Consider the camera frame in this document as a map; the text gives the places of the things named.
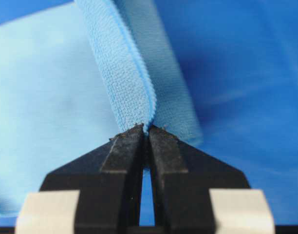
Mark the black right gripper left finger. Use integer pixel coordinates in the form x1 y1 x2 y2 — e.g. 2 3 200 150
15 123 145 234

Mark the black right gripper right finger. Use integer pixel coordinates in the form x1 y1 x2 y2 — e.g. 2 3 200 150
146 124 275 234

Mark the light blue towel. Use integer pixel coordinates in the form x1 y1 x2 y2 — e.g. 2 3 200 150
0 0 203 218

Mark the dark blue table cloth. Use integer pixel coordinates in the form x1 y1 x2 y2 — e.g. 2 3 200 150
0 0 298 224

